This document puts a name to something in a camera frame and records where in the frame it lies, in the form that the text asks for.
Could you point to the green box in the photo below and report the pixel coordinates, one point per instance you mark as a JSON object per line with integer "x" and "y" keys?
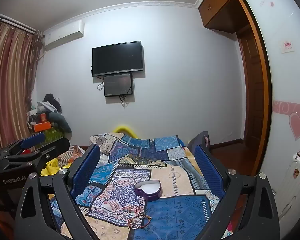
{"x": 53, "y": 135}

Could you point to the patchwork patterned blanket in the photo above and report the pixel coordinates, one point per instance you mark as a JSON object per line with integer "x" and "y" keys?
{"x": 165, "y": 175}

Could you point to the white air conditioner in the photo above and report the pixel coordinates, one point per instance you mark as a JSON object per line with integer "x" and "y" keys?
{"x": 63, "y": 35}

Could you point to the white cloth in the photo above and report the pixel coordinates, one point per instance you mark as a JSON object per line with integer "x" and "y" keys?
{"x": 46, "y": 105}

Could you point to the grey teal cloth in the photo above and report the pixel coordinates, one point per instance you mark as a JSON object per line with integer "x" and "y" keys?
{"x": 62, "y": 122}

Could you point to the dark purple bag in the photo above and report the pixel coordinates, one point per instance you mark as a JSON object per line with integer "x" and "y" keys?
{"x": 202, "y": 138}

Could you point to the yellow cloth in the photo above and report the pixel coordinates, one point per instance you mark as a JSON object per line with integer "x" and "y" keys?
{"x": 52, "y": 167}

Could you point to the white sliding wardrobe door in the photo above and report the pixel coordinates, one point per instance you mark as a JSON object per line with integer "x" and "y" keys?
{"x": 285, "y": 85}

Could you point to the orange patterned sheet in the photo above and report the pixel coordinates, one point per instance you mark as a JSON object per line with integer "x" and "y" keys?
{"x": 72, "y": 155}

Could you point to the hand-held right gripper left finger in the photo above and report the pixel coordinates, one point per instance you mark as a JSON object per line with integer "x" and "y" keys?
{"x": 83, "y": 166}

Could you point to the small black wall monitor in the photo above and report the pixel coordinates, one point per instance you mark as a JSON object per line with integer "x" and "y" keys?
{"x": 118, "y": 85}

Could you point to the wooden overhead cabinet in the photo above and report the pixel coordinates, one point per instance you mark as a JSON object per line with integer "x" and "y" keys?
{"x": 217, "y": 2}

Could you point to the white paper notice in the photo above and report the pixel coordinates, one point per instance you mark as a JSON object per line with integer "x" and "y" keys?
{"x": 288, "y": 46}

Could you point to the dark jacket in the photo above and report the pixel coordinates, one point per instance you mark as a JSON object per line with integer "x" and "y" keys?
{"x": 52, "y": 100}

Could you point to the striped red curtain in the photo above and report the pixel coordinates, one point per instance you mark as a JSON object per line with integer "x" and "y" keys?
{"x": 10, "y": 80}

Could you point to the orange box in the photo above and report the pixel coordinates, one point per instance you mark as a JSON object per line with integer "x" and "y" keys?
{"x": 41, "y": 126}

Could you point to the purple heart-shaped jewelry box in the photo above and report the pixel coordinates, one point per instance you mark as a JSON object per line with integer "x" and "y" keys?
{"x": 150, "y": 190}

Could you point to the pink heart decal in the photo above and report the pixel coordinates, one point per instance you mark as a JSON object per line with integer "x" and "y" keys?
{"x": 298, "y": 125}

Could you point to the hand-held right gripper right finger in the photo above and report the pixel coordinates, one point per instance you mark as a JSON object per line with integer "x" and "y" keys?
{"x": 210, "y": 170}

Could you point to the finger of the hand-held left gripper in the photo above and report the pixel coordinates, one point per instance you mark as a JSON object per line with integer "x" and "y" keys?
{"x": 52, "y": 151}
{"x": 32, "y": 140}

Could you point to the brown wooden door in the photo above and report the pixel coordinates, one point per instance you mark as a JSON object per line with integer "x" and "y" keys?
{"x": 251, "y": 92}

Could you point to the black wall television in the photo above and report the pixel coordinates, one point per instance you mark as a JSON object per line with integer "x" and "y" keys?
{"x": 117, "y": 58}

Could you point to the yellow plastic object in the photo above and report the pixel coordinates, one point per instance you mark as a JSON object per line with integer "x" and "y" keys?
{"x": 125, "y": 128}

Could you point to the person's left forearm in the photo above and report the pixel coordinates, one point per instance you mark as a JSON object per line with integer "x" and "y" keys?
{"x": 0, "y": 222}

